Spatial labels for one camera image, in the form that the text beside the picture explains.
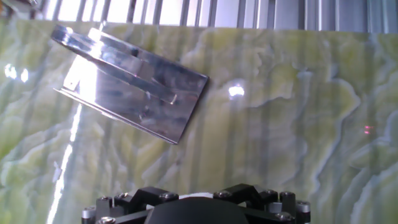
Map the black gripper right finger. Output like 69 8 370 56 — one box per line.
212 183 312 224

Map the green marble pattern mat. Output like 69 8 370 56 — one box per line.
0 18 398 224

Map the chrome toilet paper holder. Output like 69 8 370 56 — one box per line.
50 21 210 146

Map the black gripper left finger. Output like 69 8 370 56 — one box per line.
81 186 180 224

